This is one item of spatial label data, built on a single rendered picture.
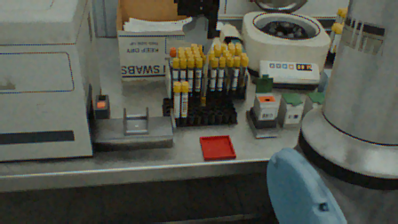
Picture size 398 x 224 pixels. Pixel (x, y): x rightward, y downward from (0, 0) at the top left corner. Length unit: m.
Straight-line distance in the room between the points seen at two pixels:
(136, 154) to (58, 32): 0.30
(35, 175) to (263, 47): 0.65
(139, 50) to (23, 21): 0.40
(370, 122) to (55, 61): 0.50
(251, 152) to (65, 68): 0.41
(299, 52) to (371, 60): 0.75
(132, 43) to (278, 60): 0.40
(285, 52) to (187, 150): 0.42
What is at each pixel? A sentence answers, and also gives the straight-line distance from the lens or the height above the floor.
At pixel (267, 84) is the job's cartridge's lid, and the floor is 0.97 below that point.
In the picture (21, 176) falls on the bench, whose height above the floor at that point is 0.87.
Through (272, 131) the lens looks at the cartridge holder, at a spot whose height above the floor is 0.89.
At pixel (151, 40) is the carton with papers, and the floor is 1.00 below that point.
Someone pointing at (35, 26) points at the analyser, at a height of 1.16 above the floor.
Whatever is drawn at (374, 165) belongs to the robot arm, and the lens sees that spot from 0.32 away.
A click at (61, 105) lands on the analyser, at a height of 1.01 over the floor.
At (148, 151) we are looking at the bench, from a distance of 0.78.
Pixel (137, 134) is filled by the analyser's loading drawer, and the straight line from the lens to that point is 0.76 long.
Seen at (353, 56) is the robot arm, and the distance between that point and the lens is 0.31.
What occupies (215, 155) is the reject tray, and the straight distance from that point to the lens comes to 0.77.
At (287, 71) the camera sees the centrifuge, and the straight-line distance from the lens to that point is 1.03.
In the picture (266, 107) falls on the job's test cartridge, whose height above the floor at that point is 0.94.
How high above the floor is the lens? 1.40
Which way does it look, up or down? 36 degrees down
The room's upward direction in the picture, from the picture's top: 4 degrees clockwise
